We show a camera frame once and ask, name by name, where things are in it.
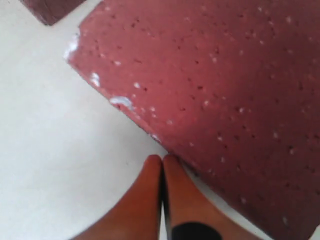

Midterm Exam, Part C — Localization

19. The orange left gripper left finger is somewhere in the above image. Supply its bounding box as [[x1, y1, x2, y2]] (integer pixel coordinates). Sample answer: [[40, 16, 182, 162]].
[[74, 155, 162, 240]]

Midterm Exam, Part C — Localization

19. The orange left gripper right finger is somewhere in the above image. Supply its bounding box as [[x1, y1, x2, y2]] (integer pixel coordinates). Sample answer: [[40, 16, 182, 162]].
[[163, 154, 259, 240]]

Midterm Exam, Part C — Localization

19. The red brick being placed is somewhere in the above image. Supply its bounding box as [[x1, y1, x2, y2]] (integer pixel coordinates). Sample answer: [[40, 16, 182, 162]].
[[65, 0, 320, 240]]

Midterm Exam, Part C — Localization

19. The red brick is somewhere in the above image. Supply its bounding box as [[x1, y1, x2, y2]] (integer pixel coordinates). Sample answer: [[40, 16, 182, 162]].
[[20, 0, 85, 26]]

